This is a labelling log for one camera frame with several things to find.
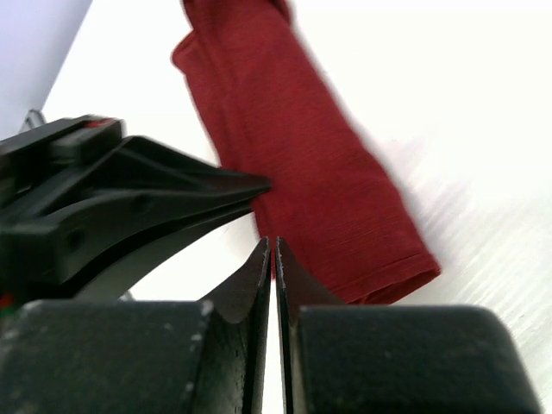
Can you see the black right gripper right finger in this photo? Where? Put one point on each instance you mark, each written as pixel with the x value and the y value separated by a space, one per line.
pixel 346 358

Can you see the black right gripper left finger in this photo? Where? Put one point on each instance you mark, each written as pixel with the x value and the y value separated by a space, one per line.
pixel 205 356

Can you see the left corner frame post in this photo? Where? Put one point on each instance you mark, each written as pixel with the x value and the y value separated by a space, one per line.
pixel 34 119

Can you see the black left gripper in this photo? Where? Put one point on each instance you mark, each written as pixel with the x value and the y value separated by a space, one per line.
pixel 63 207

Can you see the dark red cloth napkin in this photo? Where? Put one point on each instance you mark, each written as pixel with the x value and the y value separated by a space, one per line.
pixel 268 112

